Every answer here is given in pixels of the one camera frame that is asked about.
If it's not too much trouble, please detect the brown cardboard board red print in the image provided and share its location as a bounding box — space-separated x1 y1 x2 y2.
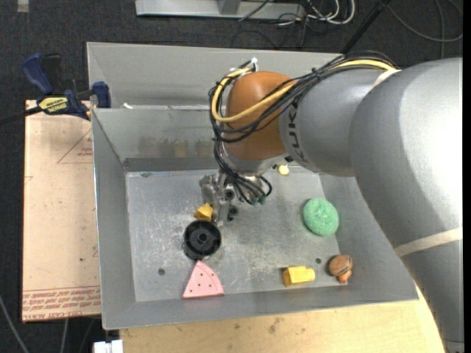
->
21 99 102 323

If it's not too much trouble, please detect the pink dotted wedge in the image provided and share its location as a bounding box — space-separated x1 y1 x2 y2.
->
182 259 225 300

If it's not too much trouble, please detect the black ribbed round wheel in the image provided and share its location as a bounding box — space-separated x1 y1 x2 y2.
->
182 219 223 261

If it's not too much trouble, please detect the small yellow wedge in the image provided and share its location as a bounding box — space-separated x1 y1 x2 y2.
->
193 202 215 223

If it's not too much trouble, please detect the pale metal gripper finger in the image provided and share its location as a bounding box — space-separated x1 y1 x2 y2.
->
212 201 227 232

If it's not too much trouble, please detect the green scouring pad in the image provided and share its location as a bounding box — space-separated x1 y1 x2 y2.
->
302 197 340 238

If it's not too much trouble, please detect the yellow block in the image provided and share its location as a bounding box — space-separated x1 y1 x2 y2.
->
282 265 316 288

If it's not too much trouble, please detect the brown toy burger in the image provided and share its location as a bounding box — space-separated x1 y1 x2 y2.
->
327 254 355 284

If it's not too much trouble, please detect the grey metal bin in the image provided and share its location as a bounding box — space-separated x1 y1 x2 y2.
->
86 41 419 331

